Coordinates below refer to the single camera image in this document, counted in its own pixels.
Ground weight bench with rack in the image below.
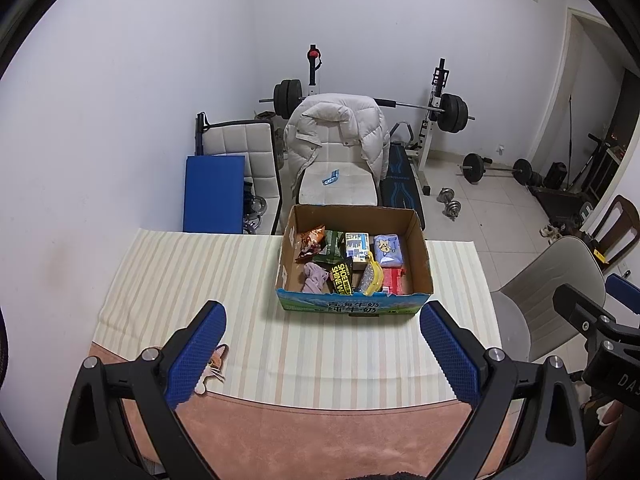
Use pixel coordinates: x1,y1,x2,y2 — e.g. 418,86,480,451
305,45,448,228

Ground white puffer jacket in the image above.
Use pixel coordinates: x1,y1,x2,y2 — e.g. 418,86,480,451
283,93,391,191

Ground chrome weight plates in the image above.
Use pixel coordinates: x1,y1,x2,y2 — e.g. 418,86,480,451
243,195,266,233

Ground purple cloth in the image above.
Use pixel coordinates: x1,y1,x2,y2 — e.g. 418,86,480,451
301,262,332,294

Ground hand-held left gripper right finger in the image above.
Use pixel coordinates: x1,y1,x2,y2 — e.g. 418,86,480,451
420,301,588,480

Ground striped cat-print tablecloth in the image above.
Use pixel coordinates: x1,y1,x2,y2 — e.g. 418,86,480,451
90,227,518,480

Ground blue cat-print tissue pack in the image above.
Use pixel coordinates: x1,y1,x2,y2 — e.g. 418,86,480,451
374,233,403,267

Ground orange snack bag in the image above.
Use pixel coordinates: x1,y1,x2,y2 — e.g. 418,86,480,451
299,228,327,261

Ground black box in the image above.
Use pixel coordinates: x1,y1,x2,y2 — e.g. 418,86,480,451
542,161,568,189

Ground dark low platform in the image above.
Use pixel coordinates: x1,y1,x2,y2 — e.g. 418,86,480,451
532,185,596,226

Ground red packet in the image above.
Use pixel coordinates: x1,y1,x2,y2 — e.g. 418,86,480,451
381,267,408,295

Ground brown wooden chair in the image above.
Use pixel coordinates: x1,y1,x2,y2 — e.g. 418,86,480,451
580,195,640,266

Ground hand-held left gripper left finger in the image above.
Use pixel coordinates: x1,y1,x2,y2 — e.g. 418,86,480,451
59,300,228,480

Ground black wipes packet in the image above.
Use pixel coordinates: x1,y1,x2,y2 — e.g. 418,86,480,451
327,260,357,296

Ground blue mat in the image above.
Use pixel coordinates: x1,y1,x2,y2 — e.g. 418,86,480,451
182,155,247,234

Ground yellow pouch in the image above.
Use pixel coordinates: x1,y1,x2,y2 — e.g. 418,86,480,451
356,252,385,295

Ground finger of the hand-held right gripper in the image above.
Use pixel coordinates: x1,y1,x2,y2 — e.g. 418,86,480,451
552,284,616,333
605,274,640,313

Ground small barbell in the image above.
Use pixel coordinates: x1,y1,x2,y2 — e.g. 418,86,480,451
457,152,533,184

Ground white and blue carton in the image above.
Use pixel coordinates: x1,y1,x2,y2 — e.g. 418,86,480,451
345,232,372,271

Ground white quilted chair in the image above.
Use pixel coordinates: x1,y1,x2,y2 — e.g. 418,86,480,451
202,119,283,235

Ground green packet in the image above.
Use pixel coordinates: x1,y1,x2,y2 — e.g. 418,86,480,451
314,230,347,263

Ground barbell with black plates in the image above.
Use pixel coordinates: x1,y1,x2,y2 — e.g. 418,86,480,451
259,79,476,133

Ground grey shell chair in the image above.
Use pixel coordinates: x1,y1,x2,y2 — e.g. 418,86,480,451
489,236,608,363

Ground cardboard box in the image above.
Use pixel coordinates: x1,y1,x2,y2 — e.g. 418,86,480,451
276,204,435,317

